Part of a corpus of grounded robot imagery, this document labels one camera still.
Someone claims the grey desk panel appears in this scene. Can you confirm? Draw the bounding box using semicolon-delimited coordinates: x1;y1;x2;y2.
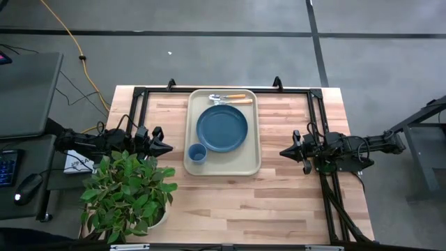
0;52;64;139

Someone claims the blue ceramic cup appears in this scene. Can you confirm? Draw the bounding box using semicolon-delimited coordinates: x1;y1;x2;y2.
187;142;208;165

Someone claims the green leafy plant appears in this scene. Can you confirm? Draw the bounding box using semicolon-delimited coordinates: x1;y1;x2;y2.
79;149;178;244

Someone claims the wooden handled metal spoon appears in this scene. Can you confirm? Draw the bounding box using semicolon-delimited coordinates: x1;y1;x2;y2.
208;93;247;102

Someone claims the white plant pot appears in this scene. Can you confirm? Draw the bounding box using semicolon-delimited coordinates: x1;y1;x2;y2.
146;204;170;231

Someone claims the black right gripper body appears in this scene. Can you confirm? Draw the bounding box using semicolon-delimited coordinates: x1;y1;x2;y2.
293;130;316;175

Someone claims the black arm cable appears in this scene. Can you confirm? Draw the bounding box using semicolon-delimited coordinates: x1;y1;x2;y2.
305;121;330;147
116;114;140;134

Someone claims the beige plastic tray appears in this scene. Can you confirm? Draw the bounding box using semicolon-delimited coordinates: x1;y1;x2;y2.
183;89;263;176

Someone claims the thin black floor cable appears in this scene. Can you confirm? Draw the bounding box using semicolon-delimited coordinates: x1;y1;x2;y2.
0;43;109;119

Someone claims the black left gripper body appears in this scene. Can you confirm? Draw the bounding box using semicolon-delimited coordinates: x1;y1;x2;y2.
134;126;165;158

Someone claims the white printed box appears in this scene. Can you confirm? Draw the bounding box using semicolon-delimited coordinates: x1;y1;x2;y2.
63;149;95;174

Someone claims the dark metal stand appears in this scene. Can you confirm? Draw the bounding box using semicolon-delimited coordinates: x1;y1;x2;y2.
388;96;446;203

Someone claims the silver metal bracket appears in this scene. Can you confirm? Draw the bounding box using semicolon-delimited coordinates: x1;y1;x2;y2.
109;243;151;251
305;245;345;251

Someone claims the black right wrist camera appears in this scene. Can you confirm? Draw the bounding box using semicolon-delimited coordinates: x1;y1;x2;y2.
301;132;318;146

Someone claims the black side desk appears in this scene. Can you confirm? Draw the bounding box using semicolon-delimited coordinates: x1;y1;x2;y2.
0;134;84;222

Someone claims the wooden handled metal fork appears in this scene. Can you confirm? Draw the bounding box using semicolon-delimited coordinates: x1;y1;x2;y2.
213;98;254;106

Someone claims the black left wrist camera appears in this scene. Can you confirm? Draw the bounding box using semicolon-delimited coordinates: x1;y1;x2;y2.
134;125;150;141

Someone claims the black backlit keyboard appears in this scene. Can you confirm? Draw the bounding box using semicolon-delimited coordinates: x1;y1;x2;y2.
0;149;25;189

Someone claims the blue ceramic plate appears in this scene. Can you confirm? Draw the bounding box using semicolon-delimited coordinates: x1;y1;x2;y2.
195;104;249;153

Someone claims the black aluminium table frame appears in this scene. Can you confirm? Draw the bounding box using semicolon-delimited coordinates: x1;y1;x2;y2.
125;76;376;245

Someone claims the yellow extension cable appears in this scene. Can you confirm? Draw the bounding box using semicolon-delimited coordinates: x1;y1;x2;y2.
40;0;112;135

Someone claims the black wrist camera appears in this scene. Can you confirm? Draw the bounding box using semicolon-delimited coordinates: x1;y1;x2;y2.
134;125;150;141
301;132;318;146

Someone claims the black computer mouse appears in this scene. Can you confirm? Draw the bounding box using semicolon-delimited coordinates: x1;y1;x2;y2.
13;173;45;206

